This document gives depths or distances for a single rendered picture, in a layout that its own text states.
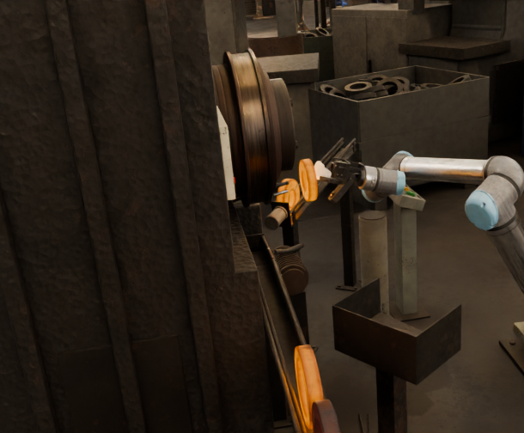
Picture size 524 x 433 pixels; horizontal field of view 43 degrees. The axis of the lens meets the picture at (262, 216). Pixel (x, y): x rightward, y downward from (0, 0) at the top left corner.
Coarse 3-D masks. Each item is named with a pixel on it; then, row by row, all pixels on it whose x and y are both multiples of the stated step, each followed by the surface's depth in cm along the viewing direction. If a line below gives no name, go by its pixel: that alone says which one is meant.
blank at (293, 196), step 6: (288, 180) 261; (294, 180) 265; (282, 186) 259; (288, 186) 260; (294, 186) 265; (288, 192) 260; (294, 192) 266; (282, 198) 258; (288, 198) 261; (294, 198) 268; (294, 204) 267
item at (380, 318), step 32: (352, 320) 174; (384, 320) 190; (448, 320) 169; (352, 352) 178; (384, 352) 169; (416, 352) 161; (448, 352) 173; (384, 384) 184; (416, 384) 165; (384, 416) 188
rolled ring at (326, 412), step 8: (320, 400) 137; (328, 400) 136; (312, 408) 141; (320, 408) 133; (328, 408) 133; (312, 416) 143; (320, 416) 131; (328, 416) 131; (336, 416) 131; (320, 424) 131; (328, 424) 130; (336, 424) 129; (320, 432) 142; (328, 432) 128; (336, 432) 128
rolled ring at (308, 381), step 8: (296, 352) 153; (304, 352) 149; (312, 352) 148; (296, 360) 155; (304, 360) 146; (312, 360) 146; (296, 368) 157; (304, 368) 145; (312, 368) 145; (296, 376) 159; (304, 376) 144; (312, 376) 144; (304, 384) 146; (312, 384) 143; (320, 384) 144; (304, 392) 158; (312, 392) 143; (320, 392) 143; (304, 400) 156; (312, 400) 143; (304, 408) 154; (304, 416) 154; (312, 424) 146
